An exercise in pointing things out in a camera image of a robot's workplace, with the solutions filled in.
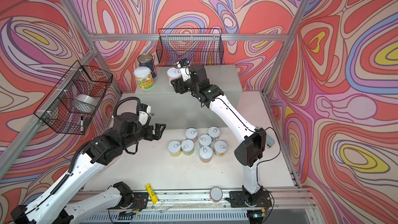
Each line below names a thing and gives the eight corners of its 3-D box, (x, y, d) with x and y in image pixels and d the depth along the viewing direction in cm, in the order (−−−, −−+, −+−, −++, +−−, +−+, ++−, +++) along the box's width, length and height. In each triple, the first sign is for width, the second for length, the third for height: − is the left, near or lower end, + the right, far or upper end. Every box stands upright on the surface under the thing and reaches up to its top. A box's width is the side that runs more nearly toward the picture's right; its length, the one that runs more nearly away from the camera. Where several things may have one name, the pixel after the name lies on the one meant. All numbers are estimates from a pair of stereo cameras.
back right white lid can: (208, 141, 94) (209, 138, 90) (208, 130, 99) (208, 126, 95) (219, 141, 94) (220, 138, 90) (218, 130, 99) (219, 126, 95)
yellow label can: (168, 156, 89) (167, 152, 84) (170, 145, 94) (168, 140, 89) (181, 156, 89) (180, 152, 84) (182, 145, 94) (181, 140, 89)
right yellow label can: (214, 156, 89) (214, 153, 85) (213, 144, 94) (214, 140, 89) (226, 156, 89) (227, 153, 85) (225, 144, 94) (226, 140, 89)
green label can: (181, 155, 89) (180, 151, 85) (182, 143, 94) (181, 139, 90) (193, 155, 89) (193, 151, 85) (194, 143, 94) (193, 139, 90)
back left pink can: (185, 142, 94) (184, 138, 90) (186, 131, 99) (185, 127, 95) (197, 142, 94) (197, 138, 90) (197, 131, 99) (197, 127, 95)
